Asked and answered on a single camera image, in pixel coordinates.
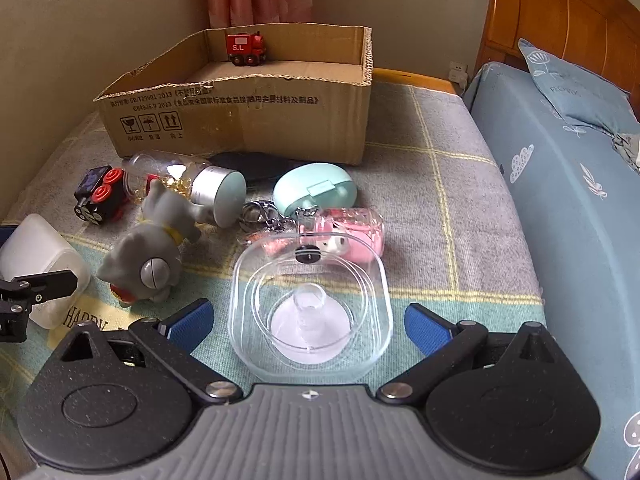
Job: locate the blue patterned pillow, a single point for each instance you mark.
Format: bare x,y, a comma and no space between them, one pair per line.
565,85

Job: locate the mint green earbuds case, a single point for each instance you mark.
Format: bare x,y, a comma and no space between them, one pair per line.
310,185

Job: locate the clear silicone nipple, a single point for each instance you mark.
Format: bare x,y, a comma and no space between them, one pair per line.
305,325

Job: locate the wooden headboard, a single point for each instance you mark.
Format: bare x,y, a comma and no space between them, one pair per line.
550,5

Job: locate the cardboard box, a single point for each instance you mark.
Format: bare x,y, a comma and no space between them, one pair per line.
240,125

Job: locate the black case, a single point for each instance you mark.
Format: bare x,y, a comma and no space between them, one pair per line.
260,165

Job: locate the white wall socket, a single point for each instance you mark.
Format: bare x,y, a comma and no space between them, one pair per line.
457,72

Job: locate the white plastic container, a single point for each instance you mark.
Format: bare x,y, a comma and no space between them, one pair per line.
35,255

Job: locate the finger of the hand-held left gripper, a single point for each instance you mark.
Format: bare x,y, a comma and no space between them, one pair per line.
4,234
15,292

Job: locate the black toy train car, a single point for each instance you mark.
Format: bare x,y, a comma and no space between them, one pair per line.
92,182

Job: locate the bed with blue sheet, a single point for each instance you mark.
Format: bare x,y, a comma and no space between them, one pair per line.
550,185

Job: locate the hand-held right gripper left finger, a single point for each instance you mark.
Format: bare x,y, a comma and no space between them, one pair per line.
192,317

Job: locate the red toy train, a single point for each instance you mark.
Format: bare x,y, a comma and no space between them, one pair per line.
245,45

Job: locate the clear plastic case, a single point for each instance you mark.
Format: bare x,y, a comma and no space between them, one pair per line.
260,340

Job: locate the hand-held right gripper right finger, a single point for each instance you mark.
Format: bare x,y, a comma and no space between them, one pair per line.
425,322

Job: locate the wooden table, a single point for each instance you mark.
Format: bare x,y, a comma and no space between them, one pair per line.
415,78

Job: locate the clear capsule bottle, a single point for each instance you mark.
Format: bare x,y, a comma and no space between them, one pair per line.
210,185

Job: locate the silver keyring clasp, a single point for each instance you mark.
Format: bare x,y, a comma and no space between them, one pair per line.
260,212

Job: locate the checked blanket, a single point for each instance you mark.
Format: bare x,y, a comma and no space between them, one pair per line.
425,185

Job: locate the grey elephant figurine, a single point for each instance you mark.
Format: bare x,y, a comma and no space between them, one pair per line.
135,250

